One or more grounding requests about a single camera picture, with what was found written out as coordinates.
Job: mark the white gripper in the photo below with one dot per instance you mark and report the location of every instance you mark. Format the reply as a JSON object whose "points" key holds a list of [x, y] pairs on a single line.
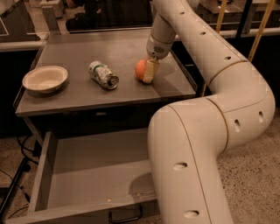
{"points": [[155, 50]]}

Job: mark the orange fruit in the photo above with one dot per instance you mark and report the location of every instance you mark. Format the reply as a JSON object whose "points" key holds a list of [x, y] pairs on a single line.
{"points": [[140, 68]]}

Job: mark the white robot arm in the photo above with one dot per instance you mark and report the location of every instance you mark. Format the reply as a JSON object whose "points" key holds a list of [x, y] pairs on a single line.
{"points": [[186, 137]]}

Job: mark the grey cabinet with top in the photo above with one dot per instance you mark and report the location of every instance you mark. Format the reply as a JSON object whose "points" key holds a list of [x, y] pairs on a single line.
{"points": [[81, 92]]}

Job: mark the open grey top drawer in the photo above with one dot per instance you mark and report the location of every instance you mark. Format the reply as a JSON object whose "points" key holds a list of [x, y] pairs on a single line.
{"points": [[81, 179]]}

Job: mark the crushed green white can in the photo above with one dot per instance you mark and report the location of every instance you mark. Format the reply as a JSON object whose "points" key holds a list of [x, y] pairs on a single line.
{"points": [[103, 75]]}

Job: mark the person in dark clothes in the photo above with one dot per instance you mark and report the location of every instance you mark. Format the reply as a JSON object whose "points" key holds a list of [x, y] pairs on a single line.
{"points": [[104, 14]]}

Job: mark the white paper bowl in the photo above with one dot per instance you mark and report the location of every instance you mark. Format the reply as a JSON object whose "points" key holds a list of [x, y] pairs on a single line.
{"points": [[45, 79]]}

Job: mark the yellow hand truck frame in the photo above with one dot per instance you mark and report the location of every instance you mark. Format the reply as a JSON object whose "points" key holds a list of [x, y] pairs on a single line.
{"points": [[247, 15]]}

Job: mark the white horizontal rail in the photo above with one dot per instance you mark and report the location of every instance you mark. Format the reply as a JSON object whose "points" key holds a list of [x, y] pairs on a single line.
{"points": [[141, 35]]}

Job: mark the black drawer handle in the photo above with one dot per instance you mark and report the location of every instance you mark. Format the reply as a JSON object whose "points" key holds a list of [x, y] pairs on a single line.
{"points": [[112, 220]]}

